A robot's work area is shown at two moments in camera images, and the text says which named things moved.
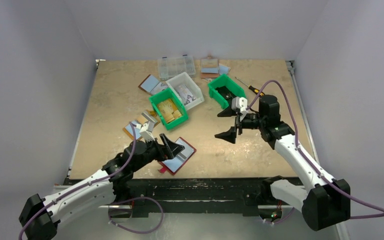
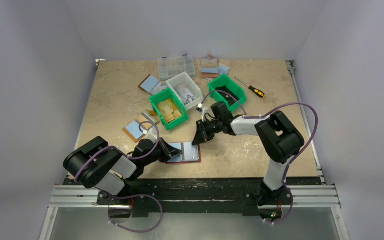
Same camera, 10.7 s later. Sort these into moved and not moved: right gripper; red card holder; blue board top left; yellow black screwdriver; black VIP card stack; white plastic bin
Moved: red card holder; right gripper
Not moved: white plastic bin; yellow black screwdriver; black VIP card stack; blue board top left
